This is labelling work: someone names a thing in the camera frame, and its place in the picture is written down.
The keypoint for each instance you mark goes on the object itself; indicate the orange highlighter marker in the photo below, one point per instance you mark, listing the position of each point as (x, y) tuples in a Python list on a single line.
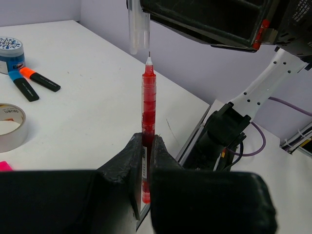
[(39, 79)]

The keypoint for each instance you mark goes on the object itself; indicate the clear red-pen cap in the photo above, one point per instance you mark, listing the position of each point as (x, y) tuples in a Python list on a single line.
[(139, 27)]

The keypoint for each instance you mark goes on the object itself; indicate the clear tape roll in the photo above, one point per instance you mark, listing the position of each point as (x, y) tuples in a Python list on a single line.
[(13, 127)]

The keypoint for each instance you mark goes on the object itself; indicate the red pen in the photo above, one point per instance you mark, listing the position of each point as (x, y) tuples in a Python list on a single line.
[(148, 121)]

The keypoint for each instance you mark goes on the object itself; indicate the metal base rail plate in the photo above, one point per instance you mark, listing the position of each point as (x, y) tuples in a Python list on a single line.
[(144, 226)]

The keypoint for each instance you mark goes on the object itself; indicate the blue highlighter marker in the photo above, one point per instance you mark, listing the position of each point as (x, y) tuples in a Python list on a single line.
[(23, 85)]

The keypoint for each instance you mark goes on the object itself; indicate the blue-lidded round jar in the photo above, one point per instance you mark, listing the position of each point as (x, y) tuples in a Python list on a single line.
[(11, 54)]

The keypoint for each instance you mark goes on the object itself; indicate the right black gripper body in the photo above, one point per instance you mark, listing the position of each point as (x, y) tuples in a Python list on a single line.
[(238, 24)]

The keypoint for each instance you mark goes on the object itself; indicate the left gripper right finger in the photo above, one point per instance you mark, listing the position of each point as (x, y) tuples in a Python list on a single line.
[(202, 202)]

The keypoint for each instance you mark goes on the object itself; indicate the pink highlighter marker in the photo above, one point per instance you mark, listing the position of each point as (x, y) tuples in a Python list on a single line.
[(5, 167)]

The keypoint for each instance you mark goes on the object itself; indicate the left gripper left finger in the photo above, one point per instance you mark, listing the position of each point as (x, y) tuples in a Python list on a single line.
[(101, 201)]

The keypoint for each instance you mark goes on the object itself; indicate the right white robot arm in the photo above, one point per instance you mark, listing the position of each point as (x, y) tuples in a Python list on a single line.
[(224, 129)]

